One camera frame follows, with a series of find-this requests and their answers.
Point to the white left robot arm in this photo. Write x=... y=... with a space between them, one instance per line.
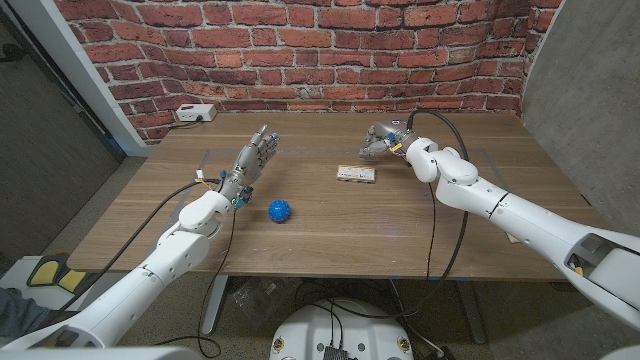
x=140 y=290

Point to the person leg in jeans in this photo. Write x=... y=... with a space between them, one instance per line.
x=20 y=312

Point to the white robot torso base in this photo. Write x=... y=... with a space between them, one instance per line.
x=340 y=330

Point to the white door frame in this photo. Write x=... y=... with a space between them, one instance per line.
x=75 y=65

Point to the grey metal table leg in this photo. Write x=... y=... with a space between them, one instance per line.
x=214 y=305
x=470 y=310

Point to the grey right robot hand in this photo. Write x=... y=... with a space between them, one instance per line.
x=390 y=132

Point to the pale yellow sponge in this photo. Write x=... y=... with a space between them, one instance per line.
x=514 y=238

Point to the yellow black foot pedal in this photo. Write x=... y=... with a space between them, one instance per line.
x=45 y=272

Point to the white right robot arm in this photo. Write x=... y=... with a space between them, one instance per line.
x=540 y=222

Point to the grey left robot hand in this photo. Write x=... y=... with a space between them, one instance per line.
x=247 y=162

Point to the red brick printed backdrop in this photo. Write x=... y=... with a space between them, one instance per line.
x=320 y=50

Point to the blue spiky stress ball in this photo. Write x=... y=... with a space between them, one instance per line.
x=279 y=210

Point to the clear plastic bag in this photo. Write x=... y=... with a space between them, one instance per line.
x=257 y=295

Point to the white power strip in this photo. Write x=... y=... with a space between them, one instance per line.
x=196 y=112

